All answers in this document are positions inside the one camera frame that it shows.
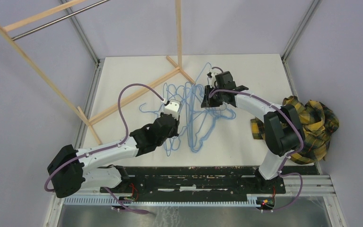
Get wooden clothes rack frame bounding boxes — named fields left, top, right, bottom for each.
left=0, top=0, right=198, bottom=146

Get yellow plaid shirt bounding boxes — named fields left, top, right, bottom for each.
left=250, top=96, right=340, bottom=166

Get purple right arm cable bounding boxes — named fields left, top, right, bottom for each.
left=208, top=89, right=304, bottom=212

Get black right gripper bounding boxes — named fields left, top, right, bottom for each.
left=201, top=85, right=225, bottom=107

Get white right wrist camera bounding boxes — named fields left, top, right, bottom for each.
left=207, top=71, right=217, bottom=79

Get aluminium frame rails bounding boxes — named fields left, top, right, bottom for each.
left=43, top=0, right=346, bottom=227

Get blue wire hanger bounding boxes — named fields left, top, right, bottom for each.
left=163, top=83, right=190, bottom=157
left=138, top=82, right=175, bottom=117
left=189, top=84, right=237, bottom=154
left=200, top=104, right=236, bottom=141
left=186, top=62, right=212, bottom=153

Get white toothed cable strip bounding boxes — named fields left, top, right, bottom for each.
left=63, top=195, right=260, bottom=208

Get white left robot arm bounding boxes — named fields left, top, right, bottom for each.
left=47, top=113, right=180, bottom=198

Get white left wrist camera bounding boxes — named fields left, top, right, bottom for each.
left=164, top=100, right=180, bottom=118

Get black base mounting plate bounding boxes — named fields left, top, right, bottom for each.
left=99, top=165, right=320, bottom=203

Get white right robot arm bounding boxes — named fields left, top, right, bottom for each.
left=201, top=71, right=305, bottom=193

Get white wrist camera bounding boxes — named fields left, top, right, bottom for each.
left=164, top=100, right=180, bottom=118
left=207, top=71, right=217, bottom=79

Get metal rack rod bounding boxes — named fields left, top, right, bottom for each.
left=11, top=0, right=110, bottom=41

